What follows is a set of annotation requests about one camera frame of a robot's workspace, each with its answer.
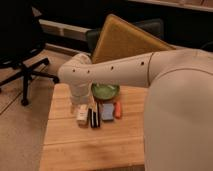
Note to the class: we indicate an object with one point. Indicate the black office chair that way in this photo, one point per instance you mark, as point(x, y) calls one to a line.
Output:
point(21, 38)

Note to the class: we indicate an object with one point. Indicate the black white striped sponge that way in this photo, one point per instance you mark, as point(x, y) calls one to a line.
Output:
point(94, 116)

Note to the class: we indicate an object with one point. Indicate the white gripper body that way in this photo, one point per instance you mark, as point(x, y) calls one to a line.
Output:
point(79, 96)

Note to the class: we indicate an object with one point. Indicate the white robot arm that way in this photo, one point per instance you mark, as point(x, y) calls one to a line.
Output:
point(178, 111)

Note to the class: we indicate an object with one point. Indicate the orange object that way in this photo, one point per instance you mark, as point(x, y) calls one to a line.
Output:
point(118, 110)

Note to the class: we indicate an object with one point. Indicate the green bowl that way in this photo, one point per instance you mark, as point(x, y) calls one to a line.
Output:
point(105, 92)

